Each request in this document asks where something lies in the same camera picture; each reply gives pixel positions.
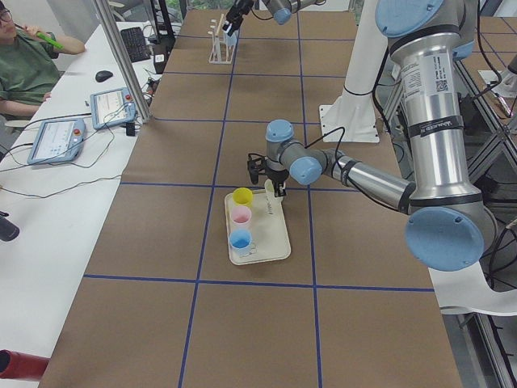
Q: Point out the person in green shirt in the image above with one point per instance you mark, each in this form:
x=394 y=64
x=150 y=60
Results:
x=28 y=71

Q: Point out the black keyboard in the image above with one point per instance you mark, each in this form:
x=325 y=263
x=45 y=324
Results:
x=135 y=44

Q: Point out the white wire cup rack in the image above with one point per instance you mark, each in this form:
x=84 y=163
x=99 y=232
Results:
x=220 y=53

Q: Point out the beige plastic tray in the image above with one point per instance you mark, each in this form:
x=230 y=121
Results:
x=268 y=228

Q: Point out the yellow ikea cup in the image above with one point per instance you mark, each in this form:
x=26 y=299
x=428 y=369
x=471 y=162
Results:
x=243 y=196

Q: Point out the white chair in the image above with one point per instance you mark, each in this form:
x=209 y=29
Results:
x=466 y=291

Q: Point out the near teach pendant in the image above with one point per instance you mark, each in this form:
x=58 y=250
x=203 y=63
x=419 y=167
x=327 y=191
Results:
x=57 y=141

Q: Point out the blue ikea cup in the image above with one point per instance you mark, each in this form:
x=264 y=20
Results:
x=231 y=40
x=241 y=242

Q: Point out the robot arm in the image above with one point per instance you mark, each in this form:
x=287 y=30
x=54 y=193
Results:
x=280 y=10
x=449 y=228

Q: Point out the pale green ikea cup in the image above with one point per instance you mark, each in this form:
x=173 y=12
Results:
x=270 y=192

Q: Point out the aluminium frame post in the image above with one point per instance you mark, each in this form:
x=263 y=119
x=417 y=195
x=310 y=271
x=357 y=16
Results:
x=120 y=53

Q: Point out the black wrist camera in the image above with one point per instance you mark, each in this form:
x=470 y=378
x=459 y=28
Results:
x=256 y=166

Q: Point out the pink ikea cup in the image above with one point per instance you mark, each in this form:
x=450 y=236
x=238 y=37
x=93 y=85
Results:
x=241 y=216

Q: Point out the far teach pendant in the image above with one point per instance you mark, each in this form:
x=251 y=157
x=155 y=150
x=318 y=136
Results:
x=112 y=108

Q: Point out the black computer mouse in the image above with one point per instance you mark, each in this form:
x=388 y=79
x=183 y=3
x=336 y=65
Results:
x=103 y=75

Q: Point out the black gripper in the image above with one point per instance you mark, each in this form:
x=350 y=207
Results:
x=278 y=176
x=242 y=8

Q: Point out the red bottle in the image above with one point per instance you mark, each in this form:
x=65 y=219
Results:
x=22 y=366

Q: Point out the teach pendant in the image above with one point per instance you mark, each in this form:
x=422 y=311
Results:
x=57 y=141
x=112 y=108

